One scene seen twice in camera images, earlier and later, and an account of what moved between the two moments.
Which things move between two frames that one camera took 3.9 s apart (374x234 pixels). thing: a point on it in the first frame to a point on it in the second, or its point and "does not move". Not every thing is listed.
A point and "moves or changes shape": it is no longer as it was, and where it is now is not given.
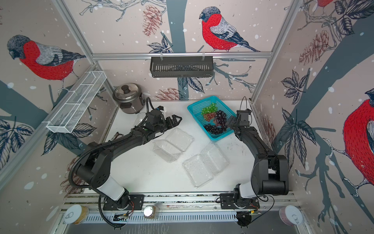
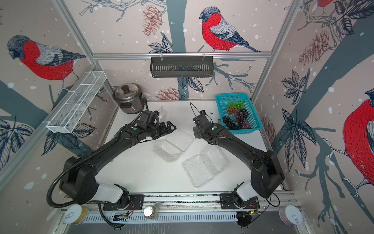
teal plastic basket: [212, 115] moves or changes shape
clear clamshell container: [201, 168] does not move
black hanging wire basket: [181, 67] does not move
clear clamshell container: [171, 148] does not move
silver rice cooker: [129, 97] does not move
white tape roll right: [290, 215] does not move
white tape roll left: [76, 214] does not move
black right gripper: [230, 120] to [197, 132]
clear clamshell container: [140, 117] to [162, 115]
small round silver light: [148, 210] does not move
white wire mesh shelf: [74, 105] does not move
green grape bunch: [211, 109] to [239, 104]
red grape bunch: [209, 116] to [231, 110]
